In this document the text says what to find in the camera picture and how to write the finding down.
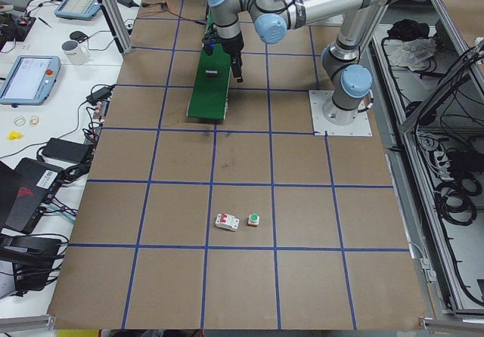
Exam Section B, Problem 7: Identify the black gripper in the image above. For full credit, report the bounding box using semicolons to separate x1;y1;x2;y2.
221;34;244;83

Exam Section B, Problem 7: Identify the dark brown cylindrical capacitor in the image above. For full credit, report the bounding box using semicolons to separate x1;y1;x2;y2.
205;69;219;78

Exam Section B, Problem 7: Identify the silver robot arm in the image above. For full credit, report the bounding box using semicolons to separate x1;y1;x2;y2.
203;0;397;125

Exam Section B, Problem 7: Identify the green conveyor belt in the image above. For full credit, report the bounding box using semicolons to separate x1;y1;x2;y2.
187;11;231;120

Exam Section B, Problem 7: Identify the white red circuit breaker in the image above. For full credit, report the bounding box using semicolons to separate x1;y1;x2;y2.
215;213;240;232

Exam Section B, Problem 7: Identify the white mug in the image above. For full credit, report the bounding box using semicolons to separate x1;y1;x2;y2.
61;40;90;65

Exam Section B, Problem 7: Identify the upper teach pendant tablet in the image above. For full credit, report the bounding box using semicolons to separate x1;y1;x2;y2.
54;0;101;20

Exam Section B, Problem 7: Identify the teach pendant tablet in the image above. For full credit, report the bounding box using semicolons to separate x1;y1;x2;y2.
54;0;101;20
1;55;61;106

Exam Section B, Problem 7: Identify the white crumpled cloth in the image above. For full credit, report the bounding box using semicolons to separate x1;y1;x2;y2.
389;39;437;71

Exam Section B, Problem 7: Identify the black power adapter brick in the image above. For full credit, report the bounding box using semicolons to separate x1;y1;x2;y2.
42;138;92;164

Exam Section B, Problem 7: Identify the lower teach pendant tablet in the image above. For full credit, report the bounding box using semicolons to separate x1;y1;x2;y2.
1;55;61;106

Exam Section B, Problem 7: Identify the yellow small object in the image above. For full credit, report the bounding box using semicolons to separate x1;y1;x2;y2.
7;131;23;141

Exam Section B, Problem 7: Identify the black laptop with red logo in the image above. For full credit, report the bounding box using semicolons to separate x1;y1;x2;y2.
5;157;64;234

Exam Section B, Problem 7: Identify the black device on stand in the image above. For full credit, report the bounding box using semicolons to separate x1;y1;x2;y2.
1;234;66;298

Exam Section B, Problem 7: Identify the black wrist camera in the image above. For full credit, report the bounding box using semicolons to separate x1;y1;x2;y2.
202;23;220;56

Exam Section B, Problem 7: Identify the red black wire pair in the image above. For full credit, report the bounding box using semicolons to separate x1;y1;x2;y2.
140;2;207;26

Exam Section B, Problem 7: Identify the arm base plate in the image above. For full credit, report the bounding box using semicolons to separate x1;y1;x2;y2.
309;90;373;137

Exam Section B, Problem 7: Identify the green push button switch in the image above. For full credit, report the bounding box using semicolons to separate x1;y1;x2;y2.
247;213;260;227

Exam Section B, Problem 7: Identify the aluminium frame post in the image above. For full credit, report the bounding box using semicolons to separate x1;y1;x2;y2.
97;0;132;55

